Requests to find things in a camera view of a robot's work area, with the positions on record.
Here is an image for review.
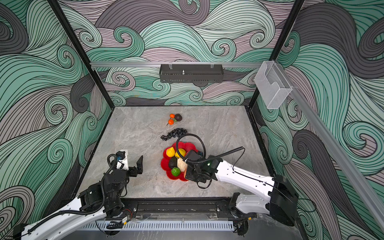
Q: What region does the dark avocado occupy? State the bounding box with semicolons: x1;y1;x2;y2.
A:
168;157;178;170

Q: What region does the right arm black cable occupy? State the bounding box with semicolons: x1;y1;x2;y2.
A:
175;133;245;164

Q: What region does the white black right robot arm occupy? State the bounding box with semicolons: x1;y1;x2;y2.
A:
185;158;299;227

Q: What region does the green lime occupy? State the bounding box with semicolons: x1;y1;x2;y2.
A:
171;167;181;178

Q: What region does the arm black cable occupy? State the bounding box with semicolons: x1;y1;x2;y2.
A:
175;133;245;164
28;153;119;235

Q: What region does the small wrinkled yellow fruit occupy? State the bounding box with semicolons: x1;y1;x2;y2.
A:
166;147;176;158

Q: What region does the large yellow lemon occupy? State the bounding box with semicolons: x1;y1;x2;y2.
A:
175;149;186;158

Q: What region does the black perforated wall tray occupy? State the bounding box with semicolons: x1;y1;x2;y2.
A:
159;65;224;84

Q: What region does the dark brown passion fruit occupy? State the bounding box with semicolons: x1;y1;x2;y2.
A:
174;114;183;122

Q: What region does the dark purple grape bunch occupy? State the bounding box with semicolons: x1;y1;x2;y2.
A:
161;128;188;141

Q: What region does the clear plastic wall bin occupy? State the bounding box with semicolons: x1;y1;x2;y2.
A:
254;61;292;110

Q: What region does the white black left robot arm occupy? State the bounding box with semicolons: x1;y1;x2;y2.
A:
8;152;143;240

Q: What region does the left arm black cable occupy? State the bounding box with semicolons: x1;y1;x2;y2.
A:
28;153;119;235

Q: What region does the white slotted cable duct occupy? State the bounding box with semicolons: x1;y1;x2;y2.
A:
79;220;235;232

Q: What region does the beige garlic bulb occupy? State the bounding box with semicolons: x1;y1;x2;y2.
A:
177;158;188;172

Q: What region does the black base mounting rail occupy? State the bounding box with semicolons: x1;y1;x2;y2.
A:
59;197;289;220

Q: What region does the aluminium wall rail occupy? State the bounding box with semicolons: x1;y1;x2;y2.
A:
90;61;262;69

